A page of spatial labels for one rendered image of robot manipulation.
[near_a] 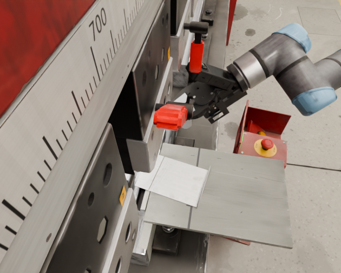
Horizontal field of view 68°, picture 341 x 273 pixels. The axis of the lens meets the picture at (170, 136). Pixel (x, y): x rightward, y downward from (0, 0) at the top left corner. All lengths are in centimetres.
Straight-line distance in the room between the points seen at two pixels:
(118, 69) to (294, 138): 193
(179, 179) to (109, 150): 37
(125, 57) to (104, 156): 7
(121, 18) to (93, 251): 14
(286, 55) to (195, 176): 31
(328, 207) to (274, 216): 133
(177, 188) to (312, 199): 139
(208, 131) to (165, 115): 57
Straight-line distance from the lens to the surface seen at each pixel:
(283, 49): 60
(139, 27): 21
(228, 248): 154
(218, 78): 55
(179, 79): 87
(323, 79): 61
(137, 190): 51
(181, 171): 53
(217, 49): 110
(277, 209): 53
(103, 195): 17
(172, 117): 20
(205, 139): 74
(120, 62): 17
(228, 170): 55
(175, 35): 41
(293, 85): 59
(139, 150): 27
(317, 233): 174
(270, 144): 87
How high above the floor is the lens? 146
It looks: 52 degrees down
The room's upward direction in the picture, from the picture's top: straight up
